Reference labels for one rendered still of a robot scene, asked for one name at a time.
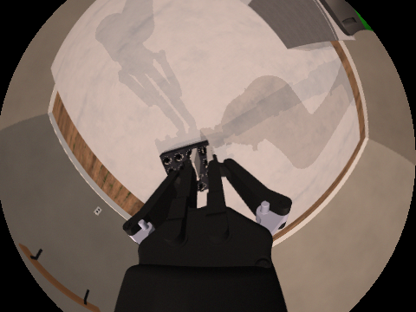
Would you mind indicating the black square panel with knobs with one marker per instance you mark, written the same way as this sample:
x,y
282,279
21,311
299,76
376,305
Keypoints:
x,y
172,160

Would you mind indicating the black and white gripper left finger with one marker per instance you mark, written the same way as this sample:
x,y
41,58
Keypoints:
x,y
177,193

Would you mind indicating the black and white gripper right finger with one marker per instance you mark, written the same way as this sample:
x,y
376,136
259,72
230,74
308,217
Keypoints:
x,y
270,208

